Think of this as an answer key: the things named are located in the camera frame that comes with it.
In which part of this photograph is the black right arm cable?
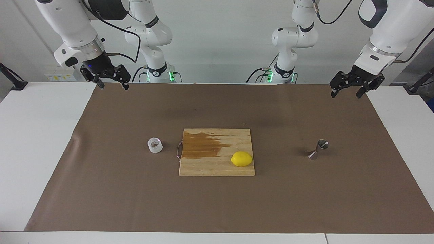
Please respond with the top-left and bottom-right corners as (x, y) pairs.
(81, 0), (141, 63)

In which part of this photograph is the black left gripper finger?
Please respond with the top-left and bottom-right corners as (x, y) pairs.
(356, 77), (386, 99)
(330, 70), (352, 99)

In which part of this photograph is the small clear plastic cup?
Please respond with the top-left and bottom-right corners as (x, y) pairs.
(147, 137), (163, 154)

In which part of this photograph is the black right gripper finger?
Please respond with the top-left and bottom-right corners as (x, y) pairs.
(113, 64), (132, 91)
(88, 75), (105, 90)

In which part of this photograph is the steel double jigger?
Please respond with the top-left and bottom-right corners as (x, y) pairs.
(308, 139), (329, 160)

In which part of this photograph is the brown paper table mat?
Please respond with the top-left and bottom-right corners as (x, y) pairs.
(24, 82), (434, 234)

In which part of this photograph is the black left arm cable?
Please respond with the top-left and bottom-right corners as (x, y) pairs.
(312, 0), (434, 64)

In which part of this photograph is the wooden cutting board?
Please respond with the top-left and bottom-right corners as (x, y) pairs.
(179, 128), (255, 177)

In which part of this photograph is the white socket box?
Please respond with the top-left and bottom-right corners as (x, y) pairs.
(44, 66), (77, 82)

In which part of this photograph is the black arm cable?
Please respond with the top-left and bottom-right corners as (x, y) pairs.
(81, 0), (141, 63)
(312, 0), (434, 64)

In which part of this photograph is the black clamp stand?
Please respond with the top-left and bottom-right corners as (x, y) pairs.
(0, 63), (28, 91)
(403, 67), (434, 95)

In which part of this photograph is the yellow lemon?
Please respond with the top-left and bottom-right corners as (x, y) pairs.
(231, 151), (253, 167)

